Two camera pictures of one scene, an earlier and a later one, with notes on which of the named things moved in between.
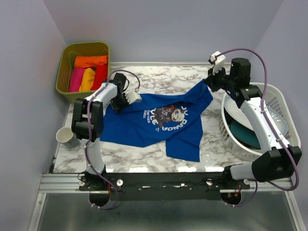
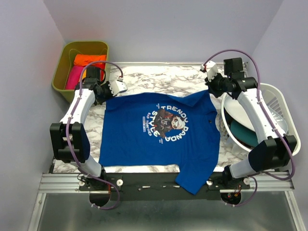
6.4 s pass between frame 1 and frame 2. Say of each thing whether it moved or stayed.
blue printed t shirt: moved
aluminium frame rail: stayed
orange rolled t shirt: stayed
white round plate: stayed
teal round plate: stayed
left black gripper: moved
